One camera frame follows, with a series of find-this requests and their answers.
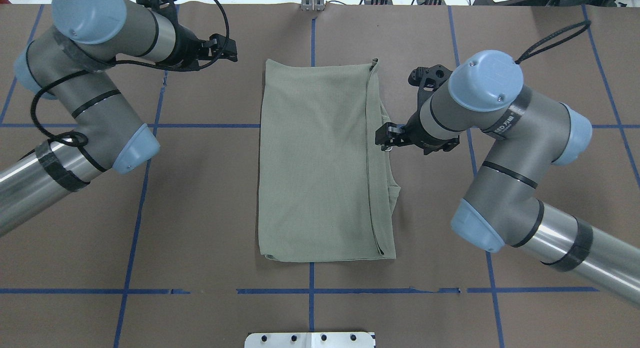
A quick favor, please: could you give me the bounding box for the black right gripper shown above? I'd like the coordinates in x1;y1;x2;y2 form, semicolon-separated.
375;113;460;155

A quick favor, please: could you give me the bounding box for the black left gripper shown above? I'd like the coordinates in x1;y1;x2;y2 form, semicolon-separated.
170;26;238;72

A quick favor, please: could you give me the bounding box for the olive green long-sleeve shirt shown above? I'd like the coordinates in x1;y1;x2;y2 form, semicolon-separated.
257;58;401;263

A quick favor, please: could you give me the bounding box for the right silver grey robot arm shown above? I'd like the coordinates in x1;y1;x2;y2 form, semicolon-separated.
375;50;640;307

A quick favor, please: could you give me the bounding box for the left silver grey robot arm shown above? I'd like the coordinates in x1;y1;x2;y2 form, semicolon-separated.
0;0;238;236

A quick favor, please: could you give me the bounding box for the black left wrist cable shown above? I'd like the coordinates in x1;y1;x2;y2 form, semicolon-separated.
30;0;231;149

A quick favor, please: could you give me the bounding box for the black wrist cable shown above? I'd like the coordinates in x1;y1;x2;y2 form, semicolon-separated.
515;20;592;65
30;0;231;149

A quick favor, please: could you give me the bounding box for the white metal base plate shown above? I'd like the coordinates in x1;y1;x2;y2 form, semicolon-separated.
244;332;377;348

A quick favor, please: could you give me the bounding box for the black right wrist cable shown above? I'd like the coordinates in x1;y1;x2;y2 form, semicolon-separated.
515;20;592;65

